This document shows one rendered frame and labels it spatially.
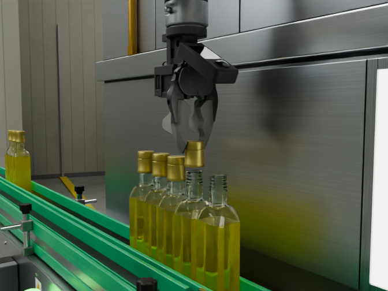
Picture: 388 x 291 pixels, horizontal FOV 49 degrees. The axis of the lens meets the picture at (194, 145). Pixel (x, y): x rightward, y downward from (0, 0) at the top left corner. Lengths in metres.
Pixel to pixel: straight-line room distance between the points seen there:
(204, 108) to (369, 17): 0.29
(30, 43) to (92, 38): 1.05
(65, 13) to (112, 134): 6.84
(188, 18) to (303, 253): 0.43
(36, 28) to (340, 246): 7.57
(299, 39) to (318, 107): 0.12
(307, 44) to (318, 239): 0.32
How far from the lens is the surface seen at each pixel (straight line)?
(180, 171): 0.78
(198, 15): 0.74
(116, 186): 1.36
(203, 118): 0.75
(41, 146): 7.96
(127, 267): 0.88
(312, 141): 0.72
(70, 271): 0.97
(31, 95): 7.93
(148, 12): 1.19
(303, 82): 0.73
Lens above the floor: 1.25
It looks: 5 degrees down
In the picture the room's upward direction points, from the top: straight up
